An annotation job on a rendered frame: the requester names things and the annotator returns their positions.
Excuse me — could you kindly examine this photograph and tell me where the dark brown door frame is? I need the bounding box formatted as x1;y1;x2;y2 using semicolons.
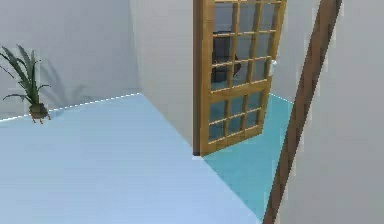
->
192;0;344;224

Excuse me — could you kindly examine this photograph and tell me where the wooden glass-paned room door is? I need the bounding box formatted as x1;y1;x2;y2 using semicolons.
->
198;0;288;157

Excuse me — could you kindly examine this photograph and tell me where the green houseplant in brown pot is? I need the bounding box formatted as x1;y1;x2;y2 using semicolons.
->
0;44;52;125

